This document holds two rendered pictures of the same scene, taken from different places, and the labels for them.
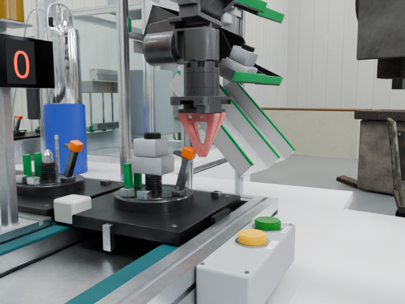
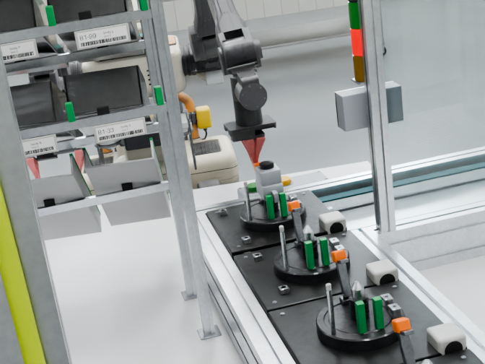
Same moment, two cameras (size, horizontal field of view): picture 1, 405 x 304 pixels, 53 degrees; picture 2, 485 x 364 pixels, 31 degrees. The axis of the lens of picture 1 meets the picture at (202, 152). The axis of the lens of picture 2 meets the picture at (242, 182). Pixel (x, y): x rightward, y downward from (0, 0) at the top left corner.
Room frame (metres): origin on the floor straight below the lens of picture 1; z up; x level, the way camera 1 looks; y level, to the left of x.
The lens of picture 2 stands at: (1.79, 1.39, 1.67)
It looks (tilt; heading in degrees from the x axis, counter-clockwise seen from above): 20 degrees down; 232
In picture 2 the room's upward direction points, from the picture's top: 8 degrees counter-clockwise
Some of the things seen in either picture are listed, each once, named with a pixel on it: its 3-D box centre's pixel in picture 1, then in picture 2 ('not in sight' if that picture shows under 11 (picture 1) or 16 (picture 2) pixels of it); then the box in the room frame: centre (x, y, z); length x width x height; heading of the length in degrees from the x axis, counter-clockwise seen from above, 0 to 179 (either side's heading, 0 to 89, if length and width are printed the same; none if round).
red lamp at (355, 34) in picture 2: not in sight; (364, 40); (0.59, 0.28, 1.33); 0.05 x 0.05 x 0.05
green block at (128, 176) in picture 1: (128, 177); (283, 204); (0.72, 0.13, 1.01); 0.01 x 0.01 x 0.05; 64
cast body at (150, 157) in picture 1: (147, 152); (269, 180); (0.71, 0.10, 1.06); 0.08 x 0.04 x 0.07; 63
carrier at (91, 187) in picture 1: (47, 168); (309, 245); (0.82, 0.32, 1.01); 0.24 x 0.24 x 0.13; 64
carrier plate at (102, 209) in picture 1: (153, 207); (273, 222); (0.71, 0.09, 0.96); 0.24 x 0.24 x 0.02; 64
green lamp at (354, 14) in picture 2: not in sight; (362, 13); (0.59, 0.28, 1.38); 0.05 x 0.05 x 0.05
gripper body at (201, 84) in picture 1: (201, 84); (248, 114); (0.67, 0.00, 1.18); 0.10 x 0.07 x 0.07; 154
